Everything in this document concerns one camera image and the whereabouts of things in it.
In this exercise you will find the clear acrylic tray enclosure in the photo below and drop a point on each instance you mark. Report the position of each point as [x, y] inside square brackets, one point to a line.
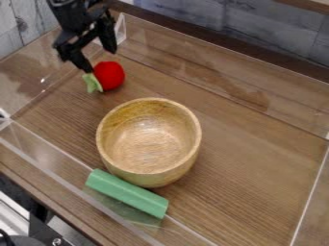
[205, 153]

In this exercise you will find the red plush fruit green leaf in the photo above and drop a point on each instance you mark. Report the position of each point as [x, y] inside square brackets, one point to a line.
[106, 77]

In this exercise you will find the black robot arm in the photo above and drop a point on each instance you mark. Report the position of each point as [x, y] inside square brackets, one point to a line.
[85, 20]

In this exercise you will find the black metal mount bracket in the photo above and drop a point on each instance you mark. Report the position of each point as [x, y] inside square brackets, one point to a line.
[45, 234]

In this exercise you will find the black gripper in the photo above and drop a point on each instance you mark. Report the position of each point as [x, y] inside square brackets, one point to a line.
[83, 22]

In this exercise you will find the green rectangular block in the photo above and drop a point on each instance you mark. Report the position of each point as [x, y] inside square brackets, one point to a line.
[128, 193]

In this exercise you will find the wooden bowl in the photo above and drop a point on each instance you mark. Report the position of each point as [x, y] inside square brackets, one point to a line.
[149, 140]

